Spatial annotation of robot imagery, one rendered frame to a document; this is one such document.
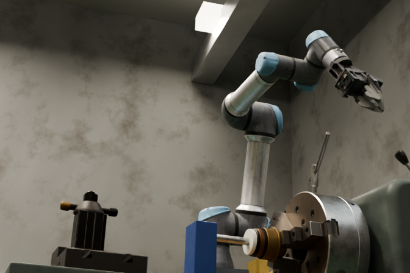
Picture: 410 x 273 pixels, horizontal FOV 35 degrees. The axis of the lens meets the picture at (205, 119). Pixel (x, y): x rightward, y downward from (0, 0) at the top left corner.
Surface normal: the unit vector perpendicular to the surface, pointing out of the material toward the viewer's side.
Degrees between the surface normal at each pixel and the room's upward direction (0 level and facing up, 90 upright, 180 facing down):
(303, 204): 90
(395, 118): 90
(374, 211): 90
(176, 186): 90
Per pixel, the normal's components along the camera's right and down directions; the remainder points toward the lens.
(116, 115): 0.27, -0.38
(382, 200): -0.93, -0.17
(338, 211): 0.33, -0.76
